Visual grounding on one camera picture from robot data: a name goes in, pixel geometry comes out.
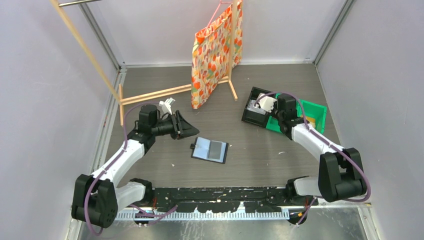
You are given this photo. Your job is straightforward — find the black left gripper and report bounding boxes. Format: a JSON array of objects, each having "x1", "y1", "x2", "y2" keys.
[{"x1": 151, "y1": 110, "x2": 199, "y2": 140}]

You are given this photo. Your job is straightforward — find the black card holder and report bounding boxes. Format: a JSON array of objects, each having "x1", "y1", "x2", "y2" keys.
[{"x1": 190, "y1": 137, "x2": 230, "y2": 164}]

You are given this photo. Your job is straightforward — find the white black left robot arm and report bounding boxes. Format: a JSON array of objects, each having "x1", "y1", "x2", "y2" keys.
[{"x1": 71, "y1": 103, "x2": 200, "y2": 229}]

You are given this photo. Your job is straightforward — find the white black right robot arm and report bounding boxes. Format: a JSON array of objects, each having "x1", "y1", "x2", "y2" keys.
[{"x1": 271, "y1": 93, "x2": 371, "y2": 205}]

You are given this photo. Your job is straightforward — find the yellow cards in green bin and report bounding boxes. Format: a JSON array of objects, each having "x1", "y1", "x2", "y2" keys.
[{"x1": 306, "y1": 116, "x2": 316, "y2": 128}]

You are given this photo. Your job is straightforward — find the white card in black bin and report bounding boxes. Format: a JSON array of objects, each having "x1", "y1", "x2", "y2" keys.
[{"x1": 247, "y1": 99, "x2": 268, "y2": 115}]

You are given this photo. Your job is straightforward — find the green double storage bin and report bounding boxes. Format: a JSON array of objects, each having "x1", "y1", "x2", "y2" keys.
[{"x1": 265, "y1": 99, "x2": 328, "y2": 134}]

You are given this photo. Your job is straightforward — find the black storage bin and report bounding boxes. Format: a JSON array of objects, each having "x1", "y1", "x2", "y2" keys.
[{"x1": 241, "y1": 86, "x2": 271, "y2": 129}]

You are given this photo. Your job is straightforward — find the wooden clothes rack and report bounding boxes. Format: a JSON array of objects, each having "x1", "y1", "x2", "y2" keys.
[{"x1": 50, "y1": 0, "x2": 238, "y2": 127}]

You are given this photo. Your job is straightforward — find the floral fabric bag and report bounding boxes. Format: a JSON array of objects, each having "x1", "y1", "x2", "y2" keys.
[{"x1": 191, "y1": 0, "x2": 244, "y2": 109}]

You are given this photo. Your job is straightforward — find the pink clothes hanger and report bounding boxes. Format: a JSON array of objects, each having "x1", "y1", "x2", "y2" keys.
[{"x1": 206, "y1": 0, "x2": 232, "y2": 27}]

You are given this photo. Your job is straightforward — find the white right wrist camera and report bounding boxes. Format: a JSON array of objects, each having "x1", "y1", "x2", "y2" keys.
[{"x1": 255, "y1": 93, "x2": 277, "y2": 113}]

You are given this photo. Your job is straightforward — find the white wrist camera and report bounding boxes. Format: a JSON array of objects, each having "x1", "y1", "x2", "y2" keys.
[
  {"x1": 255, "y1": 93, "x2": 277, "y2": 113},
  {"x1": 158, "y1": 97, "x2": 176, "y2": 115}
]

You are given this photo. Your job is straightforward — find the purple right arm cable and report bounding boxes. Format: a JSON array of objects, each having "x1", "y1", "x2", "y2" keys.
[{"x1": 253, "y1": 91, "x2": 372, "y2": 228}]

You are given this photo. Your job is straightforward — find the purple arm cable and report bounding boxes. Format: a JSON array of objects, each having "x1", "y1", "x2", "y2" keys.
[
  {"x1": 253, "y1": 91, "x2": 372, "y2": 228},
  {"x1": 82, "y1": 100, "x2": 178, "y2": 237}
]

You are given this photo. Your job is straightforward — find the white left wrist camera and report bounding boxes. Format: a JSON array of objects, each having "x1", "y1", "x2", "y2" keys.
[{"x1": 158, "y1": 97, "x2": 176, "y2": 115}]

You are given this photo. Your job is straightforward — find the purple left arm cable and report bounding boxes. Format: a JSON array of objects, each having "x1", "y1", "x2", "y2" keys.
[{"x1": 82, "y1": 100, "x2": 178, "y2": 237}]

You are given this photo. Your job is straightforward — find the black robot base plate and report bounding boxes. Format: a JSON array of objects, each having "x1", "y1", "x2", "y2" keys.
[{"x1": 134, "y1": 186, "x2": 313, "y2": 213}]

